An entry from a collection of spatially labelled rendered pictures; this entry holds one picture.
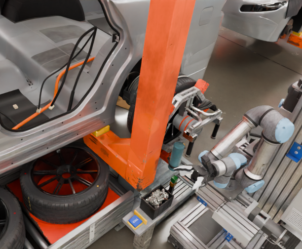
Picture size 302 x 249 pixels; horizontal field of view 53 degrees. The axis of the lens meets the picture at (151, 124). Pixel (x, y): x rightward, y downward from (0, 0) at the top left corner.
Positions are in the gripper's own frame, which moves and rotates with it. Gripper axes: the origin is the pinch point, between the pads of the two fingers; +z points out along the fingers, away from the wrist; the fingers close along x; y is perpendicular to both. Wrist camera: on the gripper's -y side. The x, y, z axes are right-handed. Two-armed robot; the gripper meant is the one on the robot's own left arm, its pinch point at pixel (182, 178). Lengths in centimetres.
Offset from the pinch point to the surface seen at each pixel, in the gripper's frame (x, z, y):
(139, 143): 58, -10, 21
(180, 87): 81, -56, -2
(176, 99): 74, -48, 3
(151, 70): 50, -10, -33
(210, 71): 272, -267, 88
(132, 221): 40, 1, 71
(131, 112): 94, -22, 19
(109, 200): 78, 2, 87
